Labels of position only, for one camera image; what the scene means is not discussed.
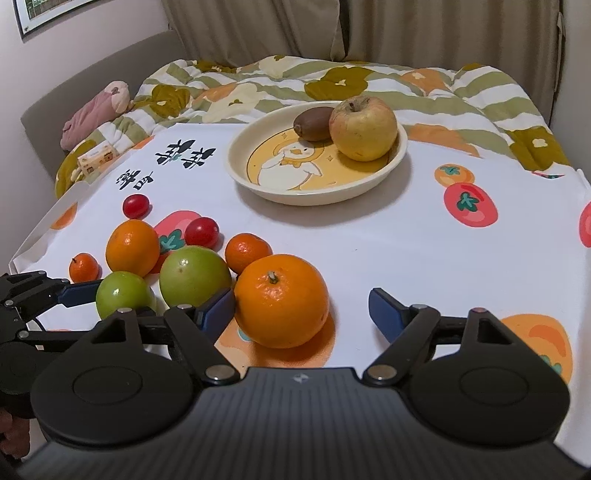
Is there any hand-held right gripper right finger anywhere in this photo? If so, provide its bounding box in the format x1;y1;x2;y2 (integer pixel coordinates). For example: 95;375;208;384
362;287;515;387

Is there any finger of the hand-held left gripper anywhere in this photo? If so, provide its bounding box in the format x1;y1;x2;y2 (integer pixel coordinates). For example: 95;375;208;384
0;271;103;325
16;329;95;352

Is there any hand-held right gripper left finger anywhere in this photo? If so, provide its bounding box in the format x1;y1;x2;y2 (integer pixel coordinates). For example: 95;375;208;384
90;288;241;387

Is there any tiny mandarin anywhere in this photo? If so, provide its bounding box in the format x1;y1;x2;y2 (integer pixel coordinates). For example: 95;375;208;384
69;253;101;284

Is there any large green fruit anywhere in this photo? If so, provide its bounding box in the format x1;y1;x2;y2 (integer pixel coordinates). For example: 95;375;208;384
159;246;233;309

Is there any small green fruit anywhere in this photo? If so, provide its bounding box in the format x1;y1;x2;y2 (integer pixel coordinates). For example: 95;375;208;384
95;271;158;319

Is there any large orange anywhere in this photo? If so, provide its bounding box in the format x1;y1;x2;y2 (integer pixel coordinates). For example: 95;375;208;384
234;254;330;349

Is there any small mandarin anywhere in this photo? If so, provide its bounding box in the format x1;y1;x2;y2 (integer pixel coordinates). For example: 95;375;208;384
225;233;273;276

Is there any medium orange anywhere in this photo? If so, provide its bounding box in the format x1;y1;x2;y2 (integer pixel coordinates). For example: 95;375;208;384
106;220;160;278

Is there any red cherry tomato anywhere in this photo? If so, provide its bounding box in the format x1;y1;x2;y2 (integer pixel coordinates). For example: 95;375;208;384
122;194;151;219
184;217;221;249

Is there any cream plate with duck print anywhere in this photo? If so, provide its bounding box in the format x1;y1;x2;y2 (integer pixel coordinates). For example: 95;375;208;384
226;100;409;206

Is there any person's left hand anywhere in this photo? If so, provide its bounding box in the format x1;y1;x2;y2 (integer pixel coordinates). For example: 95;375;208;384
0;408;29;460

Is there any tissue box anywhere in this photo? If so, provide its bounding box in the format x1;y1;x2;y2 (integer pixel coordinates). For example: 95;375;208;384
76;143;116;176

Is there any pink plush toy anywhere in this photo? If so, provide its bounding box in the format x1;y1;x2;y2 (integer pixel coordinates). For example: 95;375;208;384
61;81;135;151

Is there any yellow-red apple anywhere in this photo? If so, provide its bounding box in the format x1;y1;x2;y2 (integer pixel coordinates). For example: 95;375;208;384
329;96;398;162

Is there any brown kiwi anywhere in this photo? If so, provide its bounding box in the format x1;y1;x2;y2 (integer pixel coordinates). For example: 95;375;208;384
293;106;336;141

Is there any grey-brown bed headboard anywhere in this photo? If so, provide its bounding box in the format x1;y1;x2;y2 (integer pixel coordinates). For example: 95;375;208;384
21;30;195;177

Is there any floral striped blanket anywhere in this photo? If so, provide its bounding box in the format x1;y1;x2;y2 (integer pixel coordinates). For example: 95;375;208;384
55;55;574;199

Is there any beige curtain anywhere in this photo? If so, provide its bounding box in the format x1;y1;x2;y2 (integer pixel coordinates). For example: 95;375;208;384
161;0;567;126

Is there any wall poster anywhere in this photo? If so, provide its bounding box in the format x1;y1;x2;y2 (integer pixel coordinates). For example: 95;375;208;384
13;0;100;40

